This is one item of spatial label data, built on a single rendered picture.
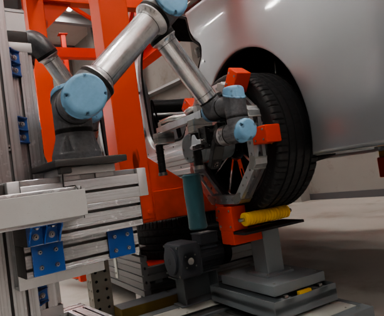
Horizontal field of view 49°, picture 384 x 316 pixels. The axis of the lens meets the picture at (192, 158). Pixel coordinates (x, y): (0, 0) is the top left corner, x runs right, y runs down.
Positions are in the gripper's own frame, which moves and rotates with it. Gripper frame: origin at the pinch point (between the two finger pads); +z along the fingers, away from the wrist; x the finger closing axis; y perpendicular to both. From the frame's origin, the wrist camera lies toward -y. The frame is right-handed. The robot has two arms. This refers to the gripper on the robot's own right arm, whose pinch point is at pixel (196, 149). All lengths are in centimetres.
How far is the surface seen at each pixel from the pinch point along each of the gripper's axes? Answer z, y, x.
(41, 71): 255, 107, 4
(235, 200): 7.5, -23.3, -20.2
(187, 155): 18.6, -0.7, -6.0
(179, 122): 14.3, 13.4, -1.5
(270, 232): 12, -41, -40
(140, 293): 79, -70, 2
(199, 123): -2.5, 10.1, -1.3
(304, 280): -3, -62, -43
